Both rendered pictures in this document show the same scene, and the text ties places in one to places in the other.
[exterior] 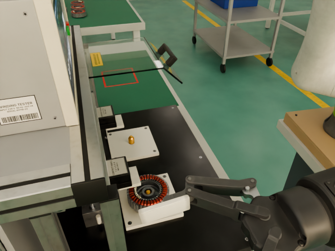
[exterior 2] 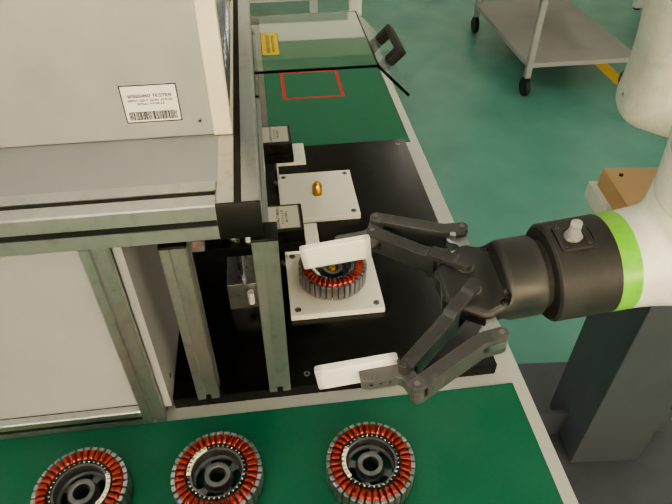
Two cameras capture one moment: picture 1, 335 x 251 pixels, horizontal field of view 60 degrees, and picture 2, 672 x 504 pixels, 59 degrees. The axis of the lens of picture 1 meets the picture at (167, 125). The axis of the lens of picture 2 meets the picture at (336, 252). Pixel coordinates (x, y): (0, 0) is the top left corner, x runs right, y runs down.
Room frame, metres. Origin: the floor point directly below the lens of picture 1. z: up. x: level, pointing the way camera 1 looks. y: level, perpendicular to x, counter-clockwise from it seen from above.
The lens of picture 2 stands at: (-0.19, -0.07, 1.48)
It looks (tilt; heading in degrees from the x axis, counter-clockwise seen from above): 42 degrees down; 9
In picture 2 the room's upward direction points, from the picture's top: straight up
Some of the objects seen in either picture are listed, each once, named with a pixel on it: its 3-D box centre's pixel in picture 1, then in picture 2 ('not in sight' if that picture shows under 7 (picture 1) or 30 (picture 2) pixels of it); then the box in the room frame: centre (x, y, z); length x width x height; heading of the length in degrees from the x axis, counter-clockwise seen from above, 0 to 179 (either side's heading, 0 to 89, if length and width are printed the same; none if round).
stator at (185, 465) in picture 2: not in sight; (218, 477); (0.15, 0.14, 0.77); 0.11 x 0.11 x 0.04
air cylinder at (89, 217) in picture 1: (93, 206); (244, 279); (0.47, 0.19, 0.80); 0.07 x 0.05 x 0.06; 16
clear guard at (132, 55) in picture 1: (118, 63); (306, 55); (0.81, 0.15, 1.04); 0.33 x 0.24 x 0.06; 106
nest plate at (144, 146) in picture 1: (131, 143); (317, 195); (0.74, 0.12, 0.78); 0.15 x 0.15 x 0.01; 16
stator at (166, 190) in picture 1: (148, 193); (332, 270); (0.51, 0.05, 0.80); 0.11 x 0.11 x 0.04
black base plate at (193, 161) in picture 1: (134, 173); (316, 242); (0.62, 0.10, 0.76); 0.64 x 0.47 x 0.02; 16
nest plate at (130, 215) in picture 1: (148, 199); (332, 280); (0.51, 0.05, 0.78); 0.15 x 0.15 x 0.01; 16
